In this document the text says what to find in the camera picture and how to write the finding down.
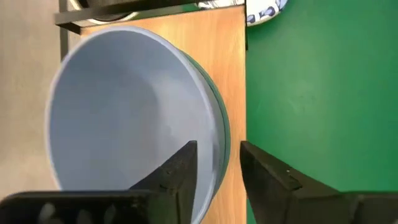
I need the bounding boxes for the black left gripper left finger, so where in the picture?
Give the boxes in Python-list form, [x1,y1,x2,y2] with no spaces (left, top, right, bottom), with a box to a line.
[0,140,198,224]

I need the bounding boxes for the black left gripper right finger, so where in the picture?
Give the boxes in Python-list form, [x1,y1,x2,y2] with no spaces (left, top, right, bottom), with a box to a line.
[239,140,398,224]

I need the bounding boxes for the green plastic bowl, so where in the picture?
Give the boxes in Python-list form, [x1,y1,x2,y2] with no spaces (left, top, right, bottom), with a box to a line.
[180,49,232,200]

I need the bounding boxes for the light blue plastic bowl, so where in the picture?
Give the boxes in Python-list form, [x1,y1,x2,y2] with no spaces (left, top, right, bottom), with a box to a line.
[45,25,223,224]

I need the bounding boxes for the blue patterned paper bowl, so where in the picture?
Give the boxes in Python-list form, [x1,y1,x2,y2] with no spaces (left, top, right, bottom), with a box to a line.
[197,0,289,27]

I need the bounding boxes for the green table mat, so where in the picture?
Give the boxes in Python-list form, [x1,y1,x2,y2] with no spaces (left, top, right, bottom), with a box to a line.
[245,0,398,224]

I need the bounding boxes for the white plant pot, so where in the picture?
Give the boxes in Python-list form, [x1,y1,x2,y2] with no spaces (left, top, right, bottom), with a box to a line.
[68,0,140,26]

